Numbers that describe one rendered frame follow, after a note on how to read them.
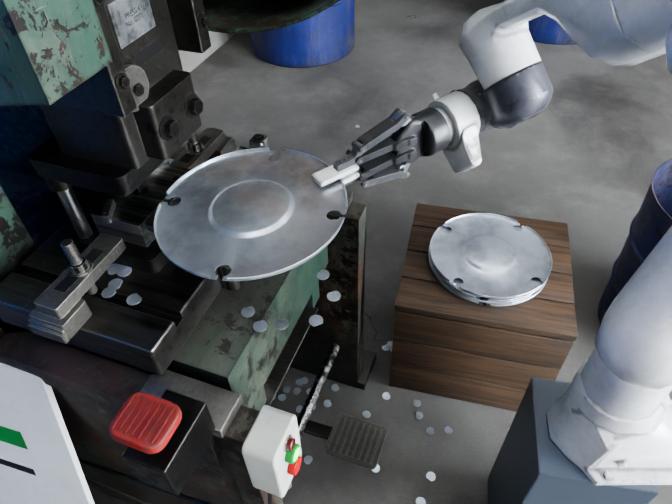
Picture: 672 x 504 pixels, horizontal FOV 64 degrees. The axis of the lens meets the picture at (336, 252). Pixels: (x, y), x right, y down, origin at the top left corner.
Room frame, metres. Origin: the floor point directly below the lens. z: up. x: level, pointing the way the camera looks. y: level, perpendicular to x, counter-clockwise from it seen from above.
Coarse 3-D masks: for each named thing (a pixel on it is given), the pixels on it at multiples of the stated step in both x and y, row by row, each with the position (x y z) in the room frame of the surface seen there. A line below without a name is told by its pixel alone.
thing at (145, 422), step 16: (128, 400) 0.32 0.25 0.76; (144, 400) 0.32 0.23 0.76; (160, 400) 0.32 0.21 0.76; (128, 416) 0.30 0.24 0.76; (144, 416) 0.30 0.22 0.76; (160, 416) 0.30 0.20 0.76; (176, 416) 0.30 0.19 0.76; (112, 432) 0.28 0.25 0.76; (128, 432) 0.28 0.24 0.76; (144, 432) 0.28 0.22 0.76; (160, 432) 0.28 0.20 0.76; (144, 448) 0.26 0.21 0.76; (160, 448) 0.27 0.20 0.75
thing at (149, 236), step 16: (160, 176) 0.72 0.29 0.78; (176, 176) 0.72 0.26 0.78; (144, 192) 0.70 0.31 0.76; (160, 192) 0.68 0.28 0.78; (96, 208) 0.65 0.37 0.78; (128, 208) 0.64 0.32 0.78; (144, 208) 0.64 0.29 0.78; (96, 224) 0.63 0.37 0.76; (112, 224) 0.62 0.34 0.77; (128, 224) 0.61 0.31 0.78; (144, 224) 0.61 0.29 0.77; (128, 240) 0.61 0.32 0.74; (144, 240) 0.60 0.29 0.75
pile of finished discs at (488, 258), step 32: (448, 224) 1.02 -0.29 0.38; (480, 224) 1.02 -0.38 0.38; (512, 224) 1.01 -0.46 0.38; (448, 256) 0.91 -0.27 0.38; (480, 256) 0.90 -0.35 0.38; (512, 256) 0.89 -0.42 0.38; (544, 256) 0.89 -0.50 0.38; (448, 288) 0.82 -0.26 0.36; (480, 288) 0.80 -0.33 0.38; (512, 288) 0.80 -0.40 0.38
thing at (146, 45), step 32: (128, 0) 0.66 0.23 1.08; (160, 0) 0.71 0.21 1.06; (128, 32) 0.64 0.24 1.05; (160, 32) 0.70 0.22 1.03; (128, 64) 0.62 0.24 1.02; (160, 64) 0.68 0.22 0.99; (160, 96) 0.63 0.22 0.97; (192, 96) 0.68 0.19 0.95; (64, 128) 0.63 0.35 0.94; (96, 128) 0.60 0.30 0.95; (128, 128) 0.60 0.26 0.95; (160, 128) 0.60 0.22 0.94; (192, 128) 0.67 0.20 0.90; (96, 160) 0.61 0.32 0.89; (128, 160) 0.59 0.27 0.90
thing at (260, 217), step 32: (224, 160) 0.74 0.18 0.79; (256, 160) 0.74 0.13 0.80; (288, 160) 0.73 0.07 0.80; (320, 160) 0.72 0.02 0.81; (192, 192) 0.67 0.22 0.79; (224, 192) 0.65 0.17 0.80; (256, 192) 0.65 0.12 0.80; (288, 192) 0.64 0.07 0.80; (320, 192) 0.64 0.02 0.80; (160, 224) 0.60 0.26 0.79; (192, 224) 0.59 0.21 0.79; (224, 224) 0.58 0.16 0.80; (256, 224) 0.58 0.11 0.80; (288, 224) 0.58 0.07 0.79; (320, 224) 0.57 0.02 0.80; (192, 256) 0.53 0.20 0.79; (224, 256) 0.52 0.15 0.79; (256, 256) 0.52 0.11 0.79; (288, 256) 0.51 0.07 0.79
